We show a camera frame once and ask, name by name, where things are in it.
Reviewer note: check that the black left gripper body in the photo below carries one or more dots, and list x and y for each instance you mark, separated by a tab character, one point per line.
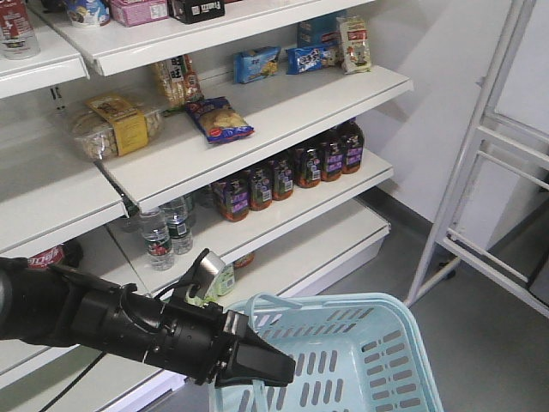
200	342

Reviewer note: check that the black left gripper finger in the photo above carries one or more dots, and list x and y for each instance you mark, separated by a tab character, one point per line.
247	362

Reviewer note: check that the light blue plastic basket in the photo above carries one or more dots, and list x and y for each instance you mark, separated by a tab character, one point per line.
353	352

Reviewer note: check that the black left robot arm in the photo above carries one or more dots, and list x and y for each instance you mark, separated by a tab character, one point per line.
60	306

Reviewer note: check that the red aluminium coke bottle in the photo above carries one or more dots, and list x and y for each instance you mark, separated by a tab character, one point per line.
18	39

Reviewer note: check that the green drink bottle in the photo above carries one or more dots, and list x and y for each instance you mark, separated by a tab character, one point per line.
223	281

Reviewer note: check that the clear water bottle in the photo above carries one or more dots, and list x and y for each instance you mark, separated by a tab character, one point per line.
176	213
157	240

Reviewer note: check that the dark purple label bottle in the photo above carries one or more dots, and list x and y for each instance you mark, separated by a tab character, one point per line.
282	178
307	166
353	141
232	198
260	187
331	156

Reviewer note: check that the cola plastic bottle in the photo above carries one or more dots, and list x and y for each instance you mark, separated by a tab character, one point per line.
69	253

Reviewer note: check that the white metal shelf unit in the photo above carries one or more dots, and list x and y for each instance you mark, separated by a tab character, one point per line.
51	192

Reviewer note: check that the blue chips bag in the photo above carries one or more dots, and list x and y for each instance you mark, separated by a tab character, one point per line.
217	120

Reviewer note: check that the clear box of biscuits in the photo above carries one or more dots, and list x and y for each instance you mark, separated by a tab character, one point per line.
113	125

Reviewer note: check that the popcorn snack bag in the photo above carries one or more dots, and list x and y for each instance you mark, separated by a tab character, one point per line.
177	81

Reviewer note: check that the blue cracker pack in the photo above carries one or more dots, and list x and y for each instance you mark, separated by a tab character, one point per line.
255	64

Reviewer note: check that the blue cookie pack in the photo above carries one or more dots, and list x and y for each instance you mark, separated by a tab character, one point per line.
312	57

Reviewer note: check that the black snack box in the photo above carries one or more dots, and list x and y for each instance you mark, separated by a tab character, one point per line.
192	11

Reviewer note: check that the pink snack box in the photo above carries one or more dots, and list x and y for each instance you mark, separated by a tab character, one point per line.
134	13

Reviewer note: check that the white snack bag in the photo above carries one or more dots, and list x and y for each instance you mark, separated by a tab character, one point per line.
354	45

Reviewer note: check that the instant noodle cup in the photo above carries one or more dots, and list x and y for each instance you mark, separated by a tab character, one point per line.
87	13

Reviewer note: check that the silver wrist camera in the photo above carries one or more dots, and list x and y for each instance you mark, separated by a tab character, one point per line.
207	267

